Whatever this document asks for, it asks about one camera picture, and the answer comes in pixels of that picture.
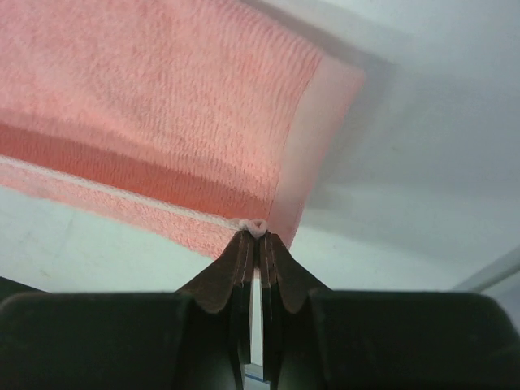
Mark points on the pink towel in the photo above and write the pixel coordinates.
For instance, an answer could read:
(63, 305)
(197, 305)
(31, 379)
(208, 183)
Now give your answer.
(190, 119)

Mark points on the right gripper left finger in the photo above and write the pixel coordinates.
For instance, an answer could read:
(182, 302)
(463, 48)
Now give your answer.
(197, 337)

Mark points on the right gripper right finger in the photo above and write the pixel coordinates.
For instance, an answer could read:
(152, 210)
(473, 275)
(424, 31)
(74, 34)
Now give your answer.
(315, 337)

